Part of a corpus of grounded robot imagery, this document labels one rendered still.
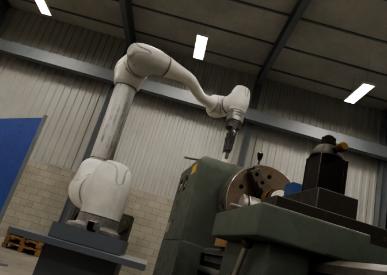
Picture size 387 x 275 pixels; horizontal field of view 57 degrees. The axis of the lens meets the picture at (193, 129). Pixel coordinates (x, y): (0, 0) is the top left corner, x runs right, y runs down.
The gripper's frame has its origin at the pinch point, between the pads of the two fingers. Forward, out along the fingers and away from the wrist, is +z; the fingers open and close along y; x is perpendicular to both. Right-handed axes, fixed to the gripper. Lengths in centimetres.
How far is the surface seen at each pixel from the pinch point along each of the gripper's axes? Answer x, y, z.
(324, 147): 2, 91, 17
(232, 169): 0.9, 15.6, 8.3
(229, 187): -3.2, 31.6, 20.0
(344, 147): 4, 96, 17
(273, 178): 14.3, 31.6, 10.9
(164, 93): -28, -931, -435
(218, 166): -6.0, 15.8, 8.9
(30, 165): -362, -1039, -92
